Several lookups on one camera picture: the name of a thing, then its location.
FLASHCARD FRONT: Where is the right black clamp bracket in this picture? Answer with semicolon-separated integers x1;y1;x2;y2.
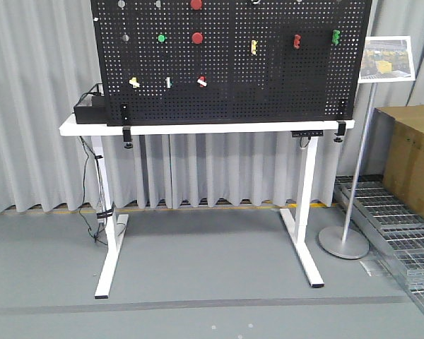
334;100;347;143

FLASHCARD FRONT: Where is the green white toggle switch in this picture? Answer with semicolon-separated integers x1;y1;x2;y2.
165;77;172;88

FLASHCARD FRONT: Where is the white height-adjustable desk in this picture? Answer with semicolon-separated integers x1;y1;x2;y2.
59;114;355;299

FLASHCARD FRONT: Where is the silver sign stand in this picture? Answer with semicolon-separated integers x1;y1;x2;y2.
318;35;417;260

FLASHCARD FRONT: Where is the black power supply box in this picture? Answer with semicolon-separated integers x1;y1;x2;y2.
73;83;108;124

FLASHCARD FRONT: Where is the black clamp bracket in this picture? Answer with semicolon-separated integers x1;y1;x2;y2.
334;100;347;143
120;103;133;149

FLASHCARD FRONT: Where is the cardboard box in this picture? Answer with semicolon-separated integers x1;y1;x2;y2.
378;105;424;218

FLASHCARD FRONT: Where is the red switch upper right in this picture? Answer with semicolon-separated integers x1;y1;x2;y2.
293;34;301;49

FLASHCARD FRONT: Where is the desk height control panel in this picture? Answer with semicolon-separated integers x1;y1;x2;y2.
291;130;324;138

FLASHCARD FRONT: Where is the yellow toggle switch lower left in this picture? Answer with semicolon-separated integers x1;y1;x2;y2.
129;77;140;88

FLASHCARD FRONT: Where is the green switch upper right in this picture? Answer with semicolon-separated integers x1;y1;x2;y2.
331;30;341;45

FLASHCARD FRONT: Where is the black perforated pegboard panel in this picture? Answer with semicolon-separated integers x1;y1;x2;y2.
90;1;372;126

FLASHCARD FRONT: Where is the red mushroom button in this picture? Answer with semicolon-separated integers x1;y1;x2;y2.
190;0;203;11
192;32;204;44

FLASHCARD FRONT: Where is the upper red mushroom button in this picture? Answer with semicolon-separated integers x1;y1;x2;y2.
190;0;203;11

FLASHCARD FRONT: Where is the left black clamp bracket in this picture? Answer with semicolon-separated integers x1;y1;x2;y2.
120;103;133;149

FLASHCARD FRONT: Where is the red toggle switch lower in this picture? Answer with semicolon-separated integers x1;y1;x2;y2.
197;76;207;87

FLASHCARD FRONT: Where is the lower red mushroom button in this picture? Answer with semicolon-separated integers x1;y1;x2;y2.
192;32;204;44

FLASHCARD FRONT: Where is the black power cable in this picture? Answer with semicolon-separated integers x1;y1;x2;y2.
78;136;109;246

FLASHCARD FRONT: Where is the yellow switch upper middle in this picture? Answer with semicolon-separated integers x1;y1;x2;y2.
250;40;258;55

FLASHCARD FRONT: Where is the metal floor grating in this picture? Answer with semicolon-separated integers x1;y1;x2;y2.
351;175;424;315

